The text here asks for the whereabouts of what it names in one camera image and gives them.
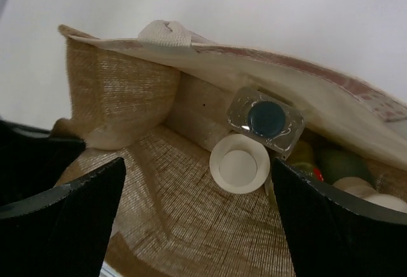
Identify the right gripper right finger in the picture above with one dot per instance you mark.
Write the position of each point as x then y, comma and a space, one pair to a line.
332, 233

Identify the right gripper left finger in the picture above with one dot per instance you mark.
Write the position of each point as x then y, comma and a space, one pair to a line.
63, 231

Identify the yellow bottle red cap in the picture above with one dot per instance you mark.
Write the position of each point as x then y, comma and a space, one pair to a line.
302, 157

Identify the round white jar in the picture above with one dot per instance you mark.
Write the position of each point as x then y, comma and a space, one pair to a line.
239, 164

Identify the clear bottle black cap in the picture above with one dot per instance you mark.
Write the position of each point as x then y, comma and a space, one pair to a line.
274, 124

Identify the brown canvas tote bag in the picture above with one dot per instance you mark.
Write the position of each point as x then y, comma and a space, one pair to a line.
159, 102

